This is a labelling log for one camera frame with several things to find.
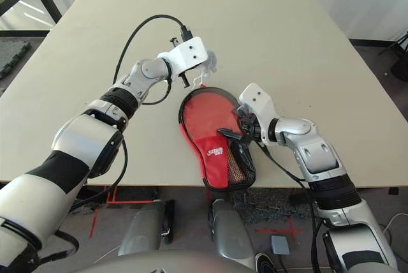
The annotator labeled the red and black paddle case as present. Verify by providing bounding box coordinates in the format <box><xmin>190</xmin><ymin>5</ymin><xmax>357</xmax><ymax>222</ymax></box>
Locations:
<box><xmin>177</xmin><ymin>84</ymin><xmax>258</xmax><ymax>193</ymax></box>

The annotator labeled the blue-grey foot pedal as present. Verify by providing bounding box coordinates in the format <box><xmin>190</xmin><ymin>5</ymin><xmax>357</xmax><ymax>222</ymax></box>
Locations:
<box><xmin>270</xmin><ymin>235</ymin><xmax>290</xmax><ymax>255</ymax></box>

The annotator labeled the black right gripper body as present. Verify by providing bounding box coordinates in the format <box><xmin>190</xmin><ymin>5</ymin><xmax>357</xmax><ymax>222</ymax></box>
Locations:
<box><xmin>238</xmin><ymin>110</ymin><xmax>263</xmax><ymax>144</ymax></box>

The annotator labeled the grey right robot leg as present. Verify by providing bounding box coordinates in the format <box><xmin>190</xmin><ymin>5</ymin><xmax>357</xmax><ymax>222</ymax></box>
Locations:
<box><xmin>208</xmin><ymin>198</ymin><xmax>258</xmax><ymax>270</ymax></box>

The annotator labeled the grey foam floor mat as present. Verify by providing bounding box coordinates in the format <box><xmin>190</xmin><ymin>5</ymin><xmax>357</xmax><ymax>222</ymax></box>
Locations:
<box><xmin>0</xmin><ymin>38</ymin><xmax>32</xmax><ymax>79</ymax></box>

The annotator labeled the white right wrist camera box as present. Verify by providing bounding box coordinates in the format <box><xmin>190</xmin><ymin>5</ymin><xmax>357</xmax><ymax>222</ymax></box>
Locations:
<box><xmin>238</xmin><ymin>83</ymin><xmax>279</xmax><ymax>144</ymax></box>

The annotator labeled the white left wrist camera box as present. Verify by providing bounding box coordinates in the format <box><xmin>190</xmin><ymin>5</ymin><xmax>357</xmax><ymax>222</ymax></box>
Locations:
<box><xmin>157</xmin><ymin>37</ymin><xmax>208</xmax><ymax>79</ymax></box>

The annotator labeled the black left wrist camera cable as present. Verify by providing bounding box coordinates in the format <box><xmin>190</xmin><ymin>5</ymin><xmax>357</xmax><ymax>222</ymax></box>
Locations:
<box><xmin>113</xmin><ymin>14</ymin><xmax>194</xmax><ymax>107</ymax></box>

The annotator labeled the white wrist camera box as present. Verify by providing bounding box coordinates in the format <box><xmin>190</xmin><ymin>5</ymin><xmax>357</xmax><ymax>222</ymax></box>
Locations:
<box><xmin>157</xmin><ymin>37</ymin><xmax>208</xmax><ymax>79</ymax></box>
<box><xmin>238</xmin><ymin>83</ymin><xmax>279</xmax><ymax>144</ymax></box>

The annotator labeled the grey left robot leg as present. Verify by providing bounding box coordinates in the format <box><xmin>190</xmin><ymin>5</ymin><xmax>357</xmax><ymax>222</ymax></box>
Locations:
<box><xmin>118</xmin><ymin>199</ymin><xmax>175</xmax><ymax>258</ymax></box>

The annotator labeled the dark speckled floor mat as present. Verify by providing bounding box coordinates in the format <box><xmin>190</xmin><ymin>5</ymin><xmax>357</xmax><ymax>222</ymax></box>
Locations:
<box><xmin>234</xmin><ymin>186</ymin><xmax>316</xmax><ymax>226</ymax></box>

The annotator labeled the grey robot leg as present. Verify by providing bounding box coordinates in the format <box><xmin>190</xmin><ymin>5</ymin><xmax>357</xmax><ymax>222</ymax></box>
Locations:
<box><xmin>118</xmin><ymin>199</ymin><xmax>175</xmax><ymax>258</ymax></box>
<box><xmin>208</xmin><ymin>198</ymin><xmax>258</xmax><ymax>270</ymax></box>

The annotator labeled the red floor tape cross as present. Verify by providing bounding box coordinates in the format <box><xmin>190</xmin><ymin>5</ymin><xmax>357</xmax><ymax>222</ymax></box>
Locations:
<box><xmin>254</xmin><ymin>217</ymin><xmax>303</xmax><ymax>239</ymax></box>

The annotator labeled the thin white floor cable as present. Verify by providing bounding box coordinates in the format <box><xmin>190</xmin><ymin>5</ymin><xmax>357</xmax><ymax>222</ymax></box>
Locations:
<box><xmin>94</xmin><ymin>246</ymin><xmax>122</xmax><ymax>265</ymax></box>

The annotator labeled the grey robot torso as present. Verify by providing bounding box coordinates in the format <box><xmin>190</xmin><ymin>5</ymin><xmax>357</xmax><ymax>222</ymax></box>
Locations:
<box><xmin>92</xmin><ymin>253</ymin><xmax>252</xmax><ymax>273</ymax></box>

